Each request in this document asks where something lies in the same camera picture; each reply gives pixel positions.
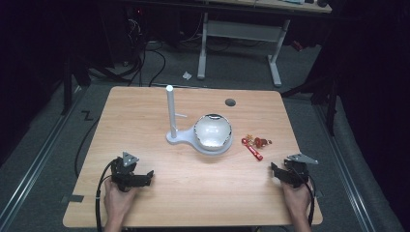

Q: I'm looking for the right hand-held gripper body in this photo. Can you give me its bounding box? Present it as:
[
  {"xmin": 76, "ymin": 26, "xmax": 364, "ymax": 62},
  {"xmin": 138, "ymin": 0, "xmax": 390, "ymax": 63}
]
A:
[{"xmin": 282, "ymin": 153, "xmax": 320, "ymax": 189}]

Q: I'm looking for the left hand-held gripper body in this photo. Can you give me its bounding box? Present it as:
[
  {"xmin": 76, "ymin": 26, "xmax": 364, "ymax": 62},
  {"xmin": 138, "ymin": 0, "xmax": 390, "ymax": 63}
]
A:
[{"xmin": 110, "ymin": 151, "xmax": 153, "ymax": 193}]

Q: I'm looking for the person's left hand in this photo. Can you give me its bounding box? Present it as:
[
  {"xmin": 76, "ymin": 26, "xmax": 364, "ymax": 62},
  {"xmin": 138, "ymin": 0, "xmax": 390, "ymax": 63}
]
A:
[{"xmin": 102, "ymin": 178, "xmax": 139, "ymax": 225}]

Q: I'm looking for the person's right hand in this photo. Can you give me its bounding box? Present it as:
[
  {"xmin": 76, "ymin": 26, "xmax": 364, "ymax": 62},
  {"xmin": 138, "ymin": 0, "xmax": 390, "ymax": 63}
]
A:
[{"xmin": 281, "ymin": 179, "xmax": 314, "ymax": 224}]

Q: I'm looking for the red stick packet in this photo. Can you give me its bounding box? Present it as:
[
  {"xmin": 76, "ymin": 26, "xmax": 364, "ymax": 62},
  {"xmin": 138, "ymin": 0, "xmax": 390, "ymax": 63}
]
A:
[{"xmin": 241, "ymin": 137, "xmax": 264, "ymax": 161}]

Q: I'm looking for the red wrapped candy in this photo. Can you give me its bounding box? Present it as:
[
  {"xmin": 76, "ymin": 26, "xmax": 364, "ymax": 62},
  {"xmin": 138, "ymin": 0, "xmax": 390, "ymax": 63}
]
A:
[{"xmin": 252, "ymin": 136, "xmax": 269, "ymax": 150}]

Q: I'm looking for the white stand with pole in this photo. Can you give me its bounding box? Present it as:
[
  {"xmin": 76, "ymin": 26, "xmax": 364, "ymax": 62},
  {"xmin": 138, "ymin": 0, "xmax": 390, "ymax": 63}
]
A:
[{"xmin": 165, "ymin": 84, "xmax": 234, "ymax": 157}]

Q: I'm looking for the grey tape strip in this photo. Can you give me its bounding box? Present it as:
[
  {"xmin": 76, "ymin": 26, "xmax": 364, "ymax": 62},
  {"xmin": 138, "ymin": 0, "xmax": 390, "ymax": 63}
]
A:
[{"xmin": 60, "ymin": 194, "xmax": 85, "ymax": 204}]

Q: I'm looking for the white bowl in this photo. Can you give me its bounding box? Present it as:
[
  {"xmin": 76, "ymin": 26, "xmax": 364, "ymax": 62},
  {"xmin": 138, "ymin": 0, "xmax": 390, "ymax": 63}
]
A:
[{"xmin": 192, "ymin": 112, "xmax": 233, "ymax": 152}]

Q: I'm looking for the white-legged desk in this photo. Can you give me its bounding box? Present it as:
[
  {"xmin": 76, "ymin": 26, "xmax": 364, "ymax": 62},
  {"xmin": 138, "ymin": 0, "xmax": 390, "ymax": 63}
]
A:
[{"xmin": 196, "ymin": 0, "xmax": 334, "ymax": 88}]

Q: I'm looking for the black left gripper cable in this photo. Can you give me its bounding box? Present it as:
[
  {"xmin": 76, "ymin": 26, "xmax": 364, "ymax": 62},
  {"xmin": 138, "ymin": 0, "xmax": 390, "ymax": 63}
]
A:
[{"xmin": 95, "ymin": 159, "xmax": 118, "ymax": 232}]

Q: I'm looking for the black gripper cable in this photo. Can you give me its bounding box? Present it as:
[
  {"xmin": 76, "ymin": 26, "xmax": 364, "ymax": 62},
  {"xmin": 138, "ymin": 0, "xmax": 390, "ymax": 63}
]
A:
[
  {"xmin": 303, "ymin": 176, "xmax": 316, "ymax": 227},
  {"xmin": 95, "ymin": 159, "xmax": 118, "ymax": 232}
]

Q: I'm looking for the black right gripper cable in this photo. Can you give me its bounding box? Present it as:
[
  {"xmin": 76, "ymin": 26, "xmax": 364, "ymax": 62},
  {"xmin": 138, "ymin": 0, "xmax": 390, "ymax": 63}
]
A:
[{"xmin": 303, "ymin": 176, "xmax": 316, "ymax": 227}]

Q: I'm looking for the bundle of black cables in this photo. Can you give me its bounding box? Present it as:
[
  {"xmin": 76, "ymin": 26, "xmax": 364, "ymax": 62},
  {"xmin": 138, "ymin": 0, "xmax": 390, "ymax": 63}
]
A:
[{"xmin": 88, "ymin": 15, "xmax": 167, "ymax": 88}]

